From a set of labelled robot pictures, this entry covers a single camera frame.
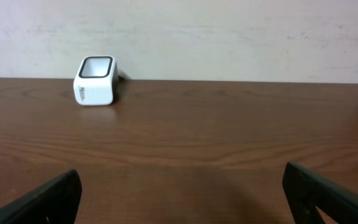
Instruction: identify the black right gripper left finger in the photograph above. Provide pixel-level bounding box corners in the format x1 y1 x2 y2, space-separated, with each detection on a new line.
0 169 82 224

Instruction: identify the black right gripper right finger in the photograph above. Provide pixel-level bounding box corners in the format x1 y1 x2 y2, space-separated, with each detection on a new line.
282 162 358 224

